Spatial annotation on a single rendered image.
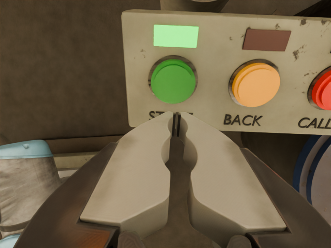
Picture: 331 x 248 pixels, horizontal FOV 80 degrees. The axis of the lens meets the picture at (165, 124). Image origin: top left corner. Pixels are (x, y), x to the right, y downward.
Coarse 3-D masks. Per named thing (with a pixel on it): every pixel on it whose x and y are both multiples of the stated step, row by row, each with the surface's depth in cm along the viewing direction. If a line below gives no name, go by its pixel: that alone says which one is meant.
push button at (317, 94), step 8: (328, 72) 18; (320, 80) 18; (328, 80) 17; (320, 88) 18; (328, 88) 17; (312, 96) 19; (320, 96) 18; (328, 96) 18; (320, 104) 19; (328, 104) 18
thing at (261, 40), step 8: (248, 32) 16; (256, 32) 16; (264, 32) 16; (272, 32) 16; (280, 32) 16; (288, 32) 16; (248, 40) 16; (256, 40) 16; (264, 40) 16; (272, 40) 16; (280, 40) 16; (288, 40) 16; (248, 48) 17; (256, 48) 17; (264, 48) 17; (272, 48) 17; (280, 48) 17
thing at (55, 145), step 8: (88, 136) 81; (96, 136) 80; (104, 136) 80; (112, 136) 80; (120, 136) 80; (48, 144) 80; (56, 144) 80; (64, 144) 80; (72, 144) 80; (80, 144) 80; (88, 144) 80; (96, 144) 80; (104, 144) 80; (56, 152) 81; (64, 152) 81; (72, 152) 81; (80, 152) 81
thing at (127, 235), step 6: (120, 234) 6; (126, 234) 6; (132, 234) 6; (120, 240) 5; (126, 240) 5; (132, 240) 5; (138, 240) 5; (234, 240) 6; (240, 240) 6; (246, 240) 6; (120, 246) 5; (126, 246) 5; (132, 246) 5; (138, 246) 5; (144, 246) 5; (228, 246) 5; (234, 246) 5; (240, 246) 5; (246, 246) 5
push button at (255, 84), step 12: (240, 72) 17; (252, 72) 17; (264, 72) 17; (276, 72) 17; (240, 84) 17; (252, 84) 17; (264, 84) 17; (276, 84) 17; (240, 96) 18; (252, 96) 18; (264, 96) 18
